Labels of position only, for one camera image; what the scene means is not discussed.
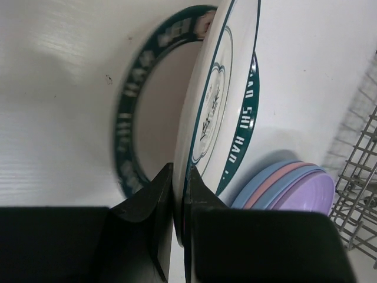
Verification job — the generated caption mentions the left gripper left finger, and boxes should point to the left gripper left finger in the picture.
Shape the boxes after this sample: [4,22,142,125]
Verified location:
[1,163,173,282]

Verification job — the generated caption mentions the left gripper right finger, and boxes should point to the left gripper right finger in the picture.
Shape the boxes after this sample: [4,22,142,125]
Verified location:
[183,167,356,282]

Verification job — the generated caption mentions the blue plate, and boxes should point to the blue plate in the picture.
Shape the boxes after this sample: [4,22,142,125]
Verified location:
[251,166,325,209]
[230,160,299,208]

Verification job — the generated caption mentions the pink plate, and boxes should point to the pink plate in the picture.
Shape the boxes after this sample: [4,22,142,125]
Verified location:
[243,162,316,209]

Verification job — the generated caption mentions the purple plate back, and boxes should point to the purple plate back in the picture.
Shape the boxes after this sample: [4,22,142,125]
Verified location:
[270,172,335,216]

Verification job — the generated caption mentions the white plate green rim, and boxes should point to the white plate green rim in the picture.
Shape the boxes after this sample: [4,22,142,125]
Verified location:
[113,5,217,198]

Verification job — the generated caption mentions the grey wire dish rack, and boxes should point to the grey wire dish rack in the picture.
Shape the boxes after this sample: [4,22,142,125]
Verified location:
[323,57,376,259]

